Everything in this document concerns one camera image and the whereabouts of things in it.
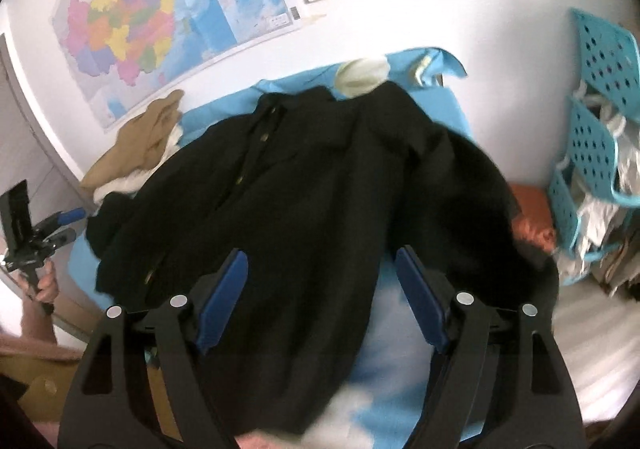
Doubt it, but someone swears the blue floral bedsheet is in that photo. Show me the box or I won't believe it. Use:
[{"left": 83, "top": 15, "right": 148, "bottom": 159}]
[{"left": 67, "top": 47, "right": 481, "bottom": 449}]

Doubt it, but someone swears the tan garment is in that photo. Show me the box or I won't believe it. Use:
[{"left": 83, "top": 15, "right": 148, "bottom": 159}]
[{"left": 80, "top": 89, "right": 186, "bottom": 194}]

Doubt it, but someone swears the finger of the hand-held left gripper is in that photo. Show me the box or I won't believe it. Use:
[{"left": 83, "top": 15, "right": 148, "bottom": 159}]
[
  {"left": 42, "top": 228, "right": 77, "bottom": 250},
  {"left": 34, "top": 208, "right": 87, "bottom": 232}
]

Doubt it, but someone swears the white garment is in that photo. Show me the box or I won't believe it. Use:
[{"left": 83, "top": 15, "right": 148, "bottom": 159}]
[{"left": 92, "top": 126, "right": 186, "bottom": 206}]

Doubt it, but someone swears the wall map poster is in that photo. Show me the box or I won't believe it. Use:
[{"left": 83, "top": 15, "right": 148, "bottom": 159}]
[{"left": 47, "top": 0, "right": 296, "bottom": 130}]

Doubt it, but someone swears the orange cloth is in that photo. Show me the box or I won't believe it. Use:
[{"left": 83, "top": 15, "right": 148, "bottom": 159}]
[{"left": 507, "top": 183, "right": 557, "bottom": 255}]

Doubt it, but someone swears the person's left forearm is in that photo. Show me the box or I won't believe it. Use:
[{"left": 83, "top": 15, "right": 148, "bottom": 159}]
[{"left": 0, "top": 299, "right": 85, "bottom": 361}]

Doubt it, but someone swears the blue perforated plastic basket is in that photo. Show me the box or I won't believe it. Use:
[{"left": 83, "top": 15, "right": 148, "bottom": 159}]
[{"left": 547, "top": 8, "right": 640, "bottom": 264}]

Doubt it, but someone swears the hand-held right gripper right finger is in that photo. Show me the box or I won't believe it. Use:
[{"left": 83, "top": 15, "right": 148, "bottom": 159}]
[{"left": 395, "top": 245, "right": 587, "bottom": 449}]

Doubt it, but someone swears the brown cardboard box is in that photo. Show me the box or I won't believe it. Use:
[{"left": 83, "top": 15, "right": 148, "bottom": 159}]
[{"left": 0, "top": 354, "right": 87, "bottom": 430}]

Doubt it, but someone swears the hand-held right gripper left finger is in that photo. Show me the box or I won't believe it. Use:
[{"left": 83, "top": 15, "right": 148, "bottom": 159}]
[{"left": 57, "top": 249, "right": 249, "bottom": 449}]

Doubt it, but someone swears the person's left hand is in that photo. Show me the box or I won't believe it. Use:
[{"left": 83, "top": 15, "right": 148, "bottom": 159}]
[{"left": 20, "top": 259, "right": 60, "bottom": 316}]

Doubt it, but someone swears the black coat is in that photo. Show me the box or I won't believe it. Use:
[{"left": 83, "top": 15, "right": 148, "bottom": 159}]
[{"left": 87, "top": 81, "right": 560, "bottom": 437}]

